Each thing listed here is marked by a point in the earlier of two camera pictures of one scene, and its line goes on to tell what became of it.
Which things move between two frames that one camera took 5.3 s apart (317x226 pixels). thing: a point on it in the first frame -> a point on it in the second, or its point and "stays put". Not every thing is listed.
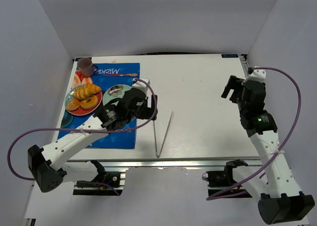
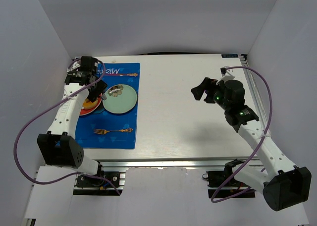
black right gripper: x=233 y=87 -> x=208 y=90
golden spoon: x=129 y=74 stays put
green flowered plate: x=114 y=91 stays put
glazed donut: x=90 y=104 stays put
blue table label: x=235 y=55 stays put
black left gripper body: x=150 y=107 -> x=96 y=90
